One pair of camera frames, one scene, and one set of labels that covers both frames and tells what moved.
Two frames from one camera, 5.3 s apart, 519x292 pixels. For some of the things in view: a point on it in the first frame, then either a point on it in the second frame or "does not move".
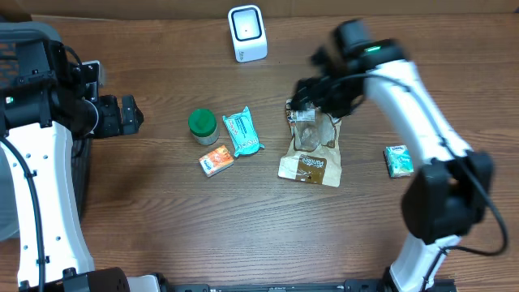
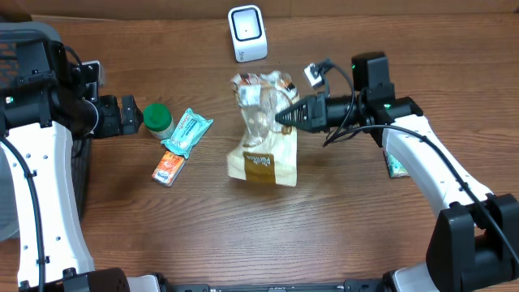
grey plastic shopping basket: x=14 y=36 does not move
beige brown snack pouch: x=315 y=152 to x=268 y=150
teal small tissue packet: x=398 y=161 does not move
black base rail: x=349 y=285 does not move
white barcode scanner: x=248 y=32 does not move
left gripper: x=111 y=106 does not move
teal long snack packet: x=242 y=132 to x=189 y=131
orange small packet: x=216 y=161 to x=169 y=169
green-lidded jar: x=203 y=126 to x=158 y=119
